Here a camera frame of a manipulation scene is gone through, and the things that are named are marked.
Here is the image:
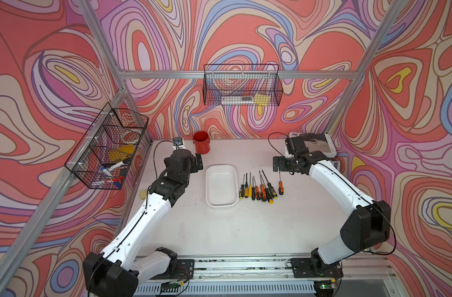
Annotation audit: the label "black ribbed handle screwdriver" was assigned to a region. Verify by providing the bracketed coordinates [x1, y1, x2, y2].
[250, 177, 256, 200]

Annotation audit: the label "black wire basket on rail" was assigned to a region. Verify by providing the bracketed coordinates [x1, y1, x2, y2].
[202, 62, 284, 106]

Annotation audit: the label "markers in left basket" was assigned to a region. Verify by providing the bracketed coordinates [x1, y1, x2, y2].
[92, 157, 132, 189]

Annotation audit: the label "white plastic storage box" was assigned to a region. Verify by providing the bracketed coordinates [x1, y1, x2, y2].
[206, 165, 239, 209]

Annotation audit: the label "white Lover book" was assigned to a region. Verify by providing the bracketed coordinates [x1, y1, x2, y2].
[289, 132, 337, 158]

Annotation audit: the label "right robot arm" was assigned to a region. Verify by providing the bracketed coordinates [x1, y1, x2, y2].
[273, 136, 394, 276]

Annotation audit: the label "red metal cup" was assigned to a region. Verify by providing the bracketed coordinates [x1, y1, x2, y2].
[193, 131, 211, 155]

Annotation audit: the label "orange screwdriver long shaft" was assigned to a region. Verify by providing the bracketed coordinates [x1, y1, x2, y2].
[259, 172, 268, 202]

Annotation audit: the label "small orange screwdriver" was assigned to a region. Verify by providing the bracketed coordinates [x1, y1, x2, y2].
[253, 177, 263, 201]

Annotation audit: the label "grey calculator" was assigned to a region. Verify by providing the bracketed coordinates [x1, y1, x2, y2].
[331, 160, 341, 171]

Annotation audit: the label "yellow sponge in basket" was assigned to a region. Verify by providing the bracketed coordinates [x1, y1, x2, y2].
[253, 94, 270, 106]

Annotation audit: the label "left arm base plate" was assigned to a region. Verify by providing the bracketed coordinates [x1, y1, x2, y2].
[152, 259, 195, 280]

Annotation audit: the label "black yellow-tip screwdriver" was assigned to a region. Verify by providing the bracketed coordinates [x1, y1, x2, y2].
[263, 179, 274, 204]

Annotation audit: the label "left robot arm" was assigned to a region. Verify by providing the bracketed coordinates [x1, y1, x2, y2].
[83, 148, 203, 297]

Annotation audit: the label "orange black screwdriver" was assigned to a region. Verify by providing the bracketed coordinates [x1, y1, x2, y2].
[278, 172, 284, 196]

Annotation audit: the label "black wire basket left wall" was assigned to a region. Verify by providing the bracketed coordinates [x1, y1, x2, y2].
[64, 103, 149, 190]

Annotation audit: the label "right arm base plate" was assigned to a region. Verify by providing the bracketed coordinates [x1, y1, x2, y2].
[289, 257, 343, 278]

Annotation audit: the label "black yellow dotted screwdriver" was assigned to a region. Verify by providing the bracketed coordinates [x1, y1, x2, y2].
[262, 171, 277, 199]

